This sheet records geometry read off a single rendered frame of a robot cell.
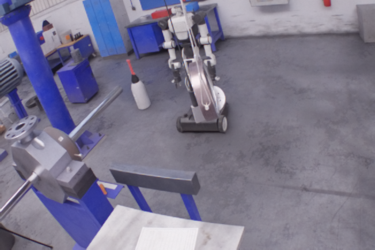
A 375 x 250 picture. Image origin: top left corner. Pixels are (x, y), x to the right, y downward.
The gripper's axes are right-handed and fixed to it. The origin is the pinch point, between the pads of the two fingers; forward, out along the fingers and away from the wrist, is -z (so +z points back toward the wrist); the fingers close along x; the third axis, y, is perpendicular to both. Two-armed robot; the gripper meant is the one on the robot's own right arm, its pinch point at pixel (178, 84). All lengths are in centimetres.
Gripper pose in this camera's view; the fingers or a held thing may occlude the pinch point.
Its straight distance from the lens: 346.4
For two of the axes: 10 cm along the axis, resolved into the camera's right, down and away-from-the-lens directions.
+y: 8.9, -0.3, -4.6
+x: -4.2, 3.6, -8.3
